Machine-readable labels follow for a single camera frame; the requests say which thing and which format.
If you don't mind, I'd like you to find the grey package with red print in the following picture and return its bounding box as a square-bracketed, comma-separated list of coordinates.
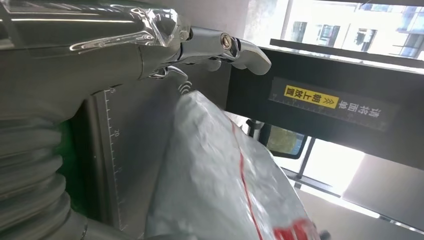
[144, 89, 323, 240]

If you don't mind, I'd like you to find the black inbound scanner machine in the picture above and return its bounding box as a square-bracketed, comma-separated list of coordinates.
[68, 46, 424, 240]

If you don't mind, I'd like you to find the black and yellow label sticker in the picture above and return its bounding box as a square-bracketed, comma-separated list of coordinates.
[268, 77, 401, 133]

